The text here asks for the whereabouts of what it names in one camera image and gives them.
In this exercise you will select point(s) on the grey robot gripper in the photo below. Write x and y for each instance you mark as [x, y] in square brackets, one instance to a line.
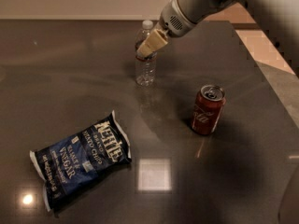
[173, 20]

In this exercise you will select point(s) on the red cola can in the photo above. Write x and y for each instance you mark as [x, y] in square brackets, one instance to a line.
[208, 105]

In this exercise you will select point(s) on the clear plastic water bottle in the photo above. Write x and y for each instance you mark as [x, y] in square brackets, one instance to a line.
[145, 67]

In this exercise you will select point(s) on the blue Kettle chip bag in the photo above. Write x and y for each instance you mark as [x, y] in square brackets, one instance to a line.
[76, 161]

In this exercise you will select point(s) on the white wall baseboard panel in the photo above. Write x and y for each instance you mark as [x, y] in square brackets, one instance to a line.
[81, 9]

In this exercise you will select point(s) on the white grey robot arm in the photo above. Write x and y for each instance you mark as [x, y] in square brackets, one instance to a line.
[278, 19]

